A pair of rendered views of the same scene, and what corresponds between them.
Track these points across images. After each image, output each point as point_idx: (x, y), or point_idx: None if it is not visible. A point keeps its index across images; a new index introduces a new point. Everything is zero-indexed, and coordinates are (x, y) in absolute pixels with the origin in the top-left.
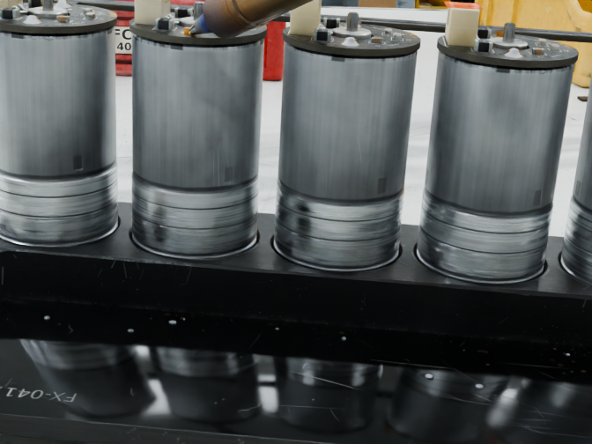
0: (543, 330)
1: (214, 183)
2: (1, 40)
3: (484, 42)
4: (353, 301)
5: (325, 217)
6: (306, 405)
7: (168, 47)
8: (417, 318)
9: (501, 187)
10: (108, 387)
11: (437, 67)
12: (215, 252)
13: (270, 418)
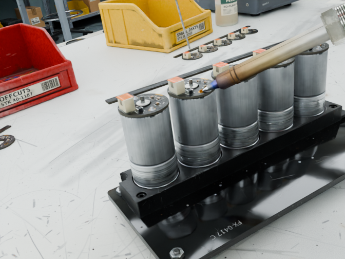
0: (303, 134)
1: (216, 135)
2: (145, 120)
3: None
4: (260, 151)
5: (248, 130)
6: (290, 186)
7: (199, 98)
8: (275, 147)
9: (288, 100)
10: (242, 213)
11: None
12: (218, 157)
13: (290, 195)
